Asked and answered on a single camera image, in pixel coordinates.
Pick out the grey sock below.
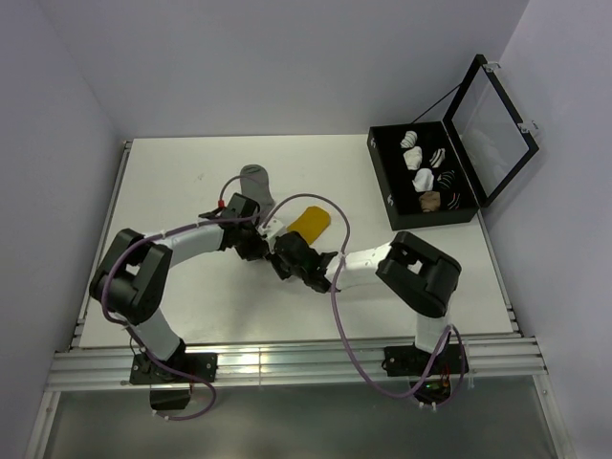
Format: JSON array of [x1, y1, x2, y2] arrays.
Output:
[[240, 164, 274, 220]]

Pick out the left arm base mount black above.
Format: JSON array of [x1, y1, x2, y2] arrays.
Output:
[[129, 353, 218, 385]]

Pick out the purple cable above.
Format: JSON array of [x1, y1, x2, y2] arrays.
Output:
[[260, 192, 468, 410], [99, 174, 269, 422]]

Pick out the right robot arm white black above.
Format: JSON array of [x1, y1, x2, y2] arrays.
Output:
[[272, 231, 462, 373]]

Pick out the black storage box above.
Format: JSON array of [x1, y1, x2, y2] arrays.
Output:
[[367, 121, 478, 230]]

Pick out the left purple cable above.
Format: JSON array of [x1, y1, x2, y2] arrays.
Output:
[[99, 174, 269, 422]]

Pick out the white rolled sock upper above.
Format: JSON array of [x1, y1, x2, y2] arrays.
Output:
[[403, 146, 423, 170]]

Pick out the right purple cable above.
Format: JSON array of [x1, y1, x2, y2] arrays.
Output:
[[260, 192, 468, 410]]

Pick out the glass box lid black frame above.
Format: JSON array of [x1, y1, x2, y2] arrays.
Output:
[[443, 54, 539, 208]]

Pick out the dark colourful striped rolled sock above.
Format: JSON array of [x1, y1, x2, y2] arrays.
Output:
[[441, 191, 461, 210]]

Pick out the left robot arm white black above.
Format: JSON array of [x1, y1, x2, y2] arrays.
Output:
[[89, 193, 267, 382]]

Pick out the black white striped rolled sock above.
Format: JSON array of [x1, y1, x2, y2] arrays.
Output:
[[429, 148, 446, 169]]

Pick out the white rolled sock lower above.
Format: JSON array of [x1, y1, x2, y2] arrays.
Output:
[[412, 168, 434, 193]]

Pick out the brown rolled sock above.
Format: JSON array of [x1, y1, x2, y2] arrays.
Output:
[[419, 191, 442, 213]]

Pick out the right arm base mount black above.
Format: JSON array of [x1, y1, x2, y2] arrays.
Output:
[[382, 344, 470, 377]]

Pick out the aluminium frame rail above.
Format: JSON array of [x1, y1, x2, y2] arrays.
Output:
[[25, 334, 547, 458]]

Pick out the yellow sock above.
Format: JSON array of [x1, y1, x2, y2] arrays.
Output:
[[287, 206, 331, 245]]

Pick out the black electronics box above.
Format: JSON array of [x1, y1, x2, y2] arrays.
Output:
[[149, 389, 191, 412]]

